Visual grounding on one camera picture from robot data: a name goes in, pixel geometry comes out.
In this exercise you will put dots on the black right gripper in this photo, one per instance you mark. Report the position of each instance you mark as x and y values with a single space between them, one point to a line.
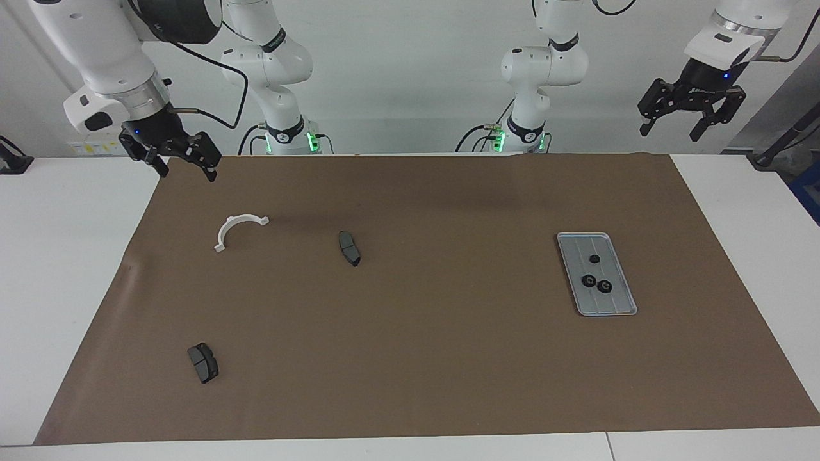
160 131

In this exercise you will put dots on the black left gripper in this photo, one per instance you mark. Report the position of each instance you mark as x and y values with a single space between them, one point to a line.
705 80

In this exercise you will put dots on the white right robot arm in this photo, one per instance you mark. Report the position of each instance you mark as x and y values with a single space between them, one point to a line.
102 57

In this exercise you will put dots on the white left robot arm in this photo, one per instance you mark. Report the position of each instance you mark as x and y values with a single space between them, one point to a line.
544 64

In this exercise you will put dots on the silver metal tray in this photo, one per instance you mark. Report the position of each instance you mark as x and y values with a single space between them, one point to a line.
576 246

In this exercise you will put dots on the black stand pole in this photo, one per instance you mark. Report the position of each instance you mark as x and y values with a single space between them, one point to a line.
791 136

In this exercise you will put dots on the blue crate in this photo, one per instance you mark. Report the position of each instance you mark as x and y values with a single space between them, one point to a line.
810 192

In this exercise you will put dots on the slim dark grey brake pad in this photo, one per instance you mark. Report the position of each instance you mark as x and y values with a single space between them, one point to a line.
349 246

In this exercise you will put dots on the wide dark grey brake pad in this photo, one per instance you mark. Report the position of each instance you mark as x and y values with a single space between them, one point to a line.
204 363

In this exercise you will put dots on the brown table mat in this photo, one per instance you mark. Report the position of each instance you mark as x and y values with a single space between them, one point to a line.
410 352

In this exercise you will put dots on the white curved plastic bracket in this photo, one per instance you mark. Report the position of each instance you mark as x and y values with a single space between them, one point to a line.
225 229

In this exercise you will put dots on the white wall socket box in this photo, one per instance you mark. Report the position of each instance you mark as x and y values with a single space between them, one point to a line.
90 148

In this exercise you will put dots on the black clamp mount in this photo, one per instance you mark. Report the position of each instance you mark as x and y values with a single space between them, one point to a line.
13 163

